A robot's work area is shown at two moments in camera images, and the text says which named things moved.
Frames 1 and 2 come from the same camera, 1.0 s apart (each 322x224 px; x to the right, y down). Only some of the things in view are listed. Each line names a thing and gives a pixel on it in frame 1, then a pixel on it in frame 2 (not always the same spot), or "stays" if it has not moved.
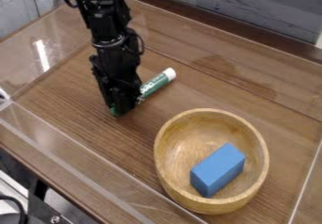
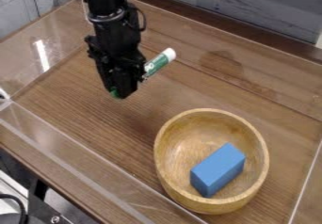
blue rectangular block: x=219 y=168 stays
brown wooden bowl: x=187 y=139 stays
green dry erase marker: x=154 y=84 → x=150 y=66
